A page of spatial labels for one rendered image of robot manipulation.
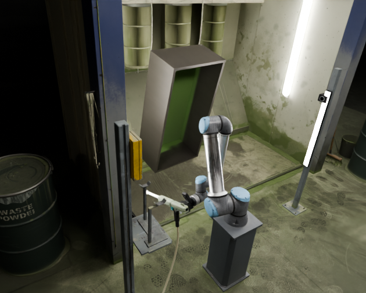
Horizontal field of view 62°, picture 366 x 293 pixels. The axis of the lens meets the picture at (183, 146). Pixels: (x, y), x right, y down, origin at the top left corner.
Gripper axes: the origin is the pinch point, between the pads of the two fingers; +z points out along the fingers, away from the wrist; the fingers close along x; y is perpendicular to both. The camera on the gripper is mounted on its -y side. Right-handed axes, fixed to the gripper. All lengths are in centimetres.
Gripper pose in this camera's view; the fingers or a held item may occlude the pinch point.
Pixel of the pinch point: (174, 208)
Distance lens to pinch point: 242.8
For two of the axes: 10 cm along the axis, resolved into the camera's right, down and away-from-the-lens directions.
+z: -6.8, 2.5, -6.8
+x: -7.3, -1.8, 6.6
